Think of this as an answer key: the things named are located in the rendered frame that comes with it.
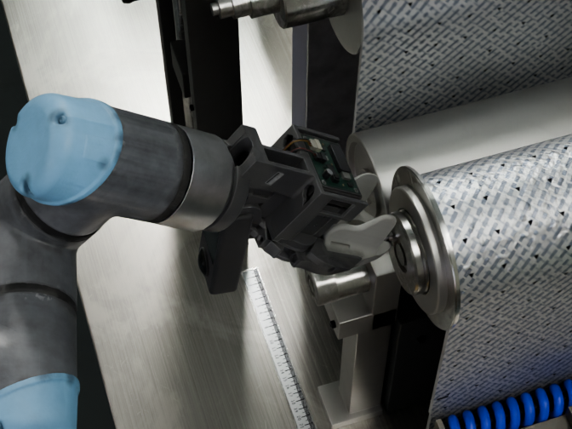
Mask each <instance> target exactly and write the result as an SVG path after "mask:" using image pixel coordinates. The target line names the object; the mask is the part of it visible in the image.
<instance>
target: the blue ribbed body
mask: <svg viewBox="0 0 572 429"><path fill-rule="evenodd" d="M563 389H564V392H562V390H561V388H560V386H559V385H558V384H556V383H554V384H551V385H550V386H549V393H550V396H549V397H548V396H547V395H546V391H545V390H544V389H543V388H537V389H536V390H535V401H533V399H532V397H531V395H530V394H529V393H527V392H523V393H522V394H521V396H520V401H521V405H518V402H517V400H516V398H514V397H508V398H507V399H506V407H507V409H505V410H504V409H503V406H502V404H501V403H500V402H498V401H494V402H493V403H492V405H491V409H492V412H493V414H489V411H488V410H487V408H486V407H485V406H483V405H481V406H479V407H478V408H477V414H478V418H477V419H474V416H473V414H472V412H471V411H470V410H465V411H464V412H463V413H462V419H463V421H464V422H463V423H460V422H459V420H458V418H457V416H456V415H450V416H449V417H448V424H449V427H446V428H445V429H518V428H519V427H522V428H523V427H526V426H531V425H533V424H534V423H540V422H542V421H545V420H548V418H550V419H553V418H556V417H559V416H561V415H563V414H565V413H566V411H567V408H568V407H569V406H572V380H571V379H567V380H565V381H564V382H563Z"/></svg>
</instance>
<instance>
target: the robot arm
mask: <svg viewBox="0 0 572 429"><path fill-rule="evenodd" d="M308 134H309V135H308ZM311 135H312V136H311ZM313 136H315V137H313ZM316 137H318V138H316ZM319 138H321V139H319ZM322 139H324V140H322ZM339 141H340V139H339V137H335V136H333V135H330V134H325V133H321V132H318V131H316V130H312V129H307V128H304V127H301V126H298V125H295V124H292V125H291V126H290V127H289V128H288V129H287V130H286V131H285V132H284V133H283V134H282V135H281V136H280V137H279V138H278V139H277V141H276V142H275V143H274V144H273V145H272V146H265V145H262V143H261V141H260V137H259V135H258V133H257V130H256V128H254V127H250V126H248V125H244V124H242V125H241V126H240V127H239V128H238V129H237V130H236V131H235V132H234V133H233V134H232V136H231V137H230V138H229V139H228V140H223V139H221V138H220V137H218V136H217V135H215V134H210V133H206V132H203V131H200V130H196V129H191V128H187V127H185V126H181V125H178V124H175V123H170V122H166V121H163V120H160V119H157V118H154V117H148V116H145V115H141V114H139V113H135V112H130V111H126V110H123V109H120V108H116V107H113V106H109V105H107V104H106V103H105V102H102V101H100V100H96V99H91V98H75V97H71V96H67V95H63V94H55V93H47V94H41V95H39V96H37V97H35V98H33V99H32V100H30V101H29V102H28V103H26V104H25V105H24V107H23V108H22V109H21V110H20V112H19V114H18V117H17V124H16V125H15V126H14V127H12V128H11V130H10V132H9V137H8V141H7V146H6V157H5V161H6V170H7V175H6V176H4V177H3V178H2V179H1V180H0V429H77V399H78V395H79V392H80V383H79V380H78V378H77V251H78V249H79V247H80V246H81V245H83V244H84V243H85V242H86V241H87V240H89V239H90V238H91V237H92V236H93V235H94V234H95V233H96V232H97V231H98V230H99V229H100V228H101V227H102V226H103V225H104V224H105V223H106V222H107V221H108V220H109V219H110V218H112V217H117V216H119V217H123V218H128V219H132V220H140V221H145V222H150V223H153V224H157V225H161V226H169V227H173V228H178V229H181V230H186V231H190V232H196V231H200V230H202V236H201V241H200V246H199V250H198V257H197V263H198V267H199V269H200V271H201V273H202V274H203V275H204V277H205V279H206V282H207V285H208V289H209V292H210V293H211V294H212V295H218V294H224V293H230V292H234V291H235V290H237V286H238V281H239V278H240V274H241V270H242V266H243V259H244V256H245V251H246V248H247V244H248V240H249V239H253V238H254V239H255V241H256V244H257V246H258V248H261V249H263V250H264V251H265V252H266V253H267V254H269V255H270V256H271V257H272V258H273V259H275V258H278V259H280V260H283V261H286V262H290V264H291V266H292V267H293V268H295V267H298V268H302V269H304V270H306V271H309V272H312V273H315V274H318V275H333V274H336V273H340V272H345V271H349V270H351V269H352V268H353V267H357V266H362V265H364V264H367V263H369V262H371V261H373V260H376V259H378V258H380V257H381V256H382V255H383V254H384V253H385V252H386V251H387V250H388V249H389V248H390V247H391V246H392V242H390V241H386V240H385V238H386V237H387V235H388V234H389V233H390V231H391V230H392V228H393V227H394V226H395V225H396V222H397V220H396V217H395V216H393V215H388V214H385V215H382V216H379V217H377V218H375V217H373V216H372V215H371V214H369V213H367V212H366V211H364V209H365V208H366V207H367V206H368V202H366V201H367V199H368V198H369V195H370V194H371V192H372V191H373V190H374V188H375V186H376V184H377V182H378V178H377V176H376V175H375V174H371V173H364V174H361V175H359V176H357V177H355V178H354V177H353V174H352V172H351V169H350V167H349V165H348V163H347V160H346V158H345V156H344V153H343V151H342V150H341V148H340V144H337V143H338V142H339Z"/></svg>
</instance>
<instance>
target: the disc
mask: <svg viewBox="0 0 572 429"><path fill-rule="evenodd" d="M404 185H408V186H411V187H412V188H413V189H414V190H415V191H416V192H417V193H418V195H419V196H420V198H421V200H422V201H423V203H424V204H425V206H426V209H427V211H428V213H429V215H430V217H431V219H432V223H433V225H434V227H435V230H436V233H437V235H438V240H439V242H440V246H441V250H442V253H443V259H444V264H445V269H446V275H447V283H448V299H447V304H446V307H445V309H444V310H443V311H442V312H440V313H437V314H433V315H429V314H426V315H427V316H428V317H429V318H430V319H431V321H432V322H433V323H434V324H435V325H436V326H437V327H439V328H440V329H442V330H450V329H453V328H454V327H455V325H456V324H457V322H458V319H459V316H460V281H459V275H458V270H457V265H456V260H455V254H454V250H453V247H452V243H451V240H450V237H449V233H448V229H447V226H446V225H445V222H444V219H443V216H442V213H441V211H440V208H439V207H438V204H437V201H436V199H435V197H434V196H433V194H432V192H431V190H430V188H429V186H428V185H427V183H426V182H425V181H424V179H423V178H422V177H421V175H420V174H419V173H418V172H417V171H416V170H415V169H413V168H411V167H410V166H408V165H404V166H401V167H399V168H398V169H397V170H396V172H395V174H394V176H393V179H392V191H393V189H394V188H395V187H398V186H404Z"/></svg>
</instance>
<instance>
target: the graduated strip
mask: <svg viewBox="0 0 572 429"><path fill-rule="evenodd" d="M241 275H242V278H243V281H244V284H245V287H246V289H247V291H248V294H249V298H250V301H251V303H252V306H253V308H254V311H255V315H256V317H257V320H258V323H259V325H260V329H261V332H262V334H263V337H264V339H265V342H266V346H267V349H268V351H269V353H270V356H271V359H272V362H273V365H274V368H275V370H276V373H277V377H278V379H279V382H280V385H281V387H282V389H283V394H284V396H285V398H286V401H287V404H288V406H289V410H290V413H291V415H292V418H293V421H294V423H295V427H296V429H317V426H316V423H315V420H314V419H313V416H312V412H311V410H310V407H309V404H308V402H307V400H306V396H305V393H304V391H303V388H302V386H301V383H300V380H299V377H298V375H297V372H296V370H295V366H294V363H293V361H292V358H291V356H290V354H289V349H288V347H287V345H286V342H285V339H284V338H283V333H282V330H281V329H280V326H279V323H278V321H277V317H276V314H275V312H274V310H273V307H272V303H271V301H270V298H269V296H268V293H267V291H266V287H265V284H264V282H263V280H262V277H261V275H260V271H259V268H258V267H255V268H251V269H248V270H245V271H241Z"/></svg>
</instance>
